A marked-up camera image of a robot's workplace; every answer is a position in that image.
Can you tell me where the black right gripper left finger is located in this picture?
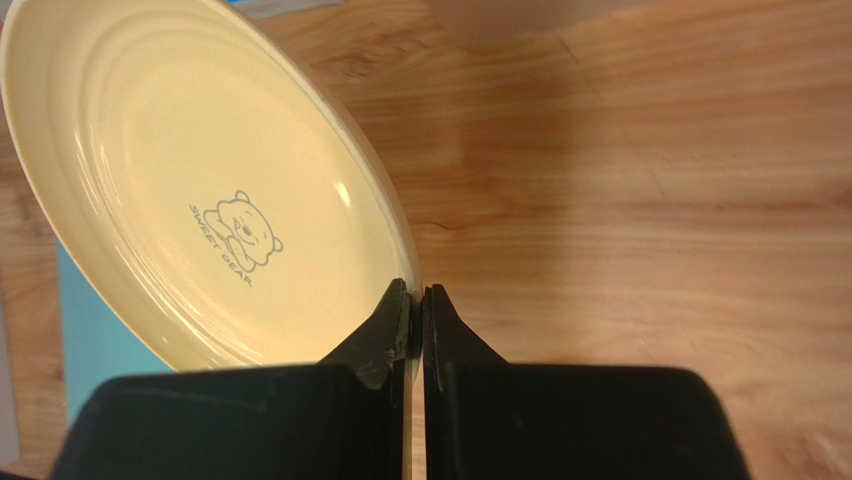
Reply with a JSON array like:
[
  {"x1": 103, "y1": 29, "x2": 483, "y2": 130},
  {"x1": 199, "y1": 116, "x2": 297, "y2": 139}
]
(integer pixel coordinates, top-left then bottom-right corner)
[{"x1": 51, "y1": 279, "x2": 412, "y2": 479}]

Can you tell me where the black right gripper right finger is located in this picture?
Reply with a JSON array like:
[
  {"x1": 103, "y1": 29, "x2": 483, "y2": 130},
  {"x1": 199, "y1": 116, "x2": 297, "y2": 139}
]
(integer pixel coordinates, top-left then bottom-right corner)
[{"x1": 422, "y1": 285, "x2": 750, "y2": 479}]

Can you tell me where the teal cutting board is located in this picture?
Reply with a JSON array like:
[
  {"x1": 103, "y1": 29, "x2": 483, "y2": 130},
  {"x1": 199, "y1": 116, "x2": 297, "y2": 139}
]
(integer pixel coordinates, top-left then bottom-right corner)
[{"x1": 56, "y1": 244, "x2": 171, "y2": 423}]

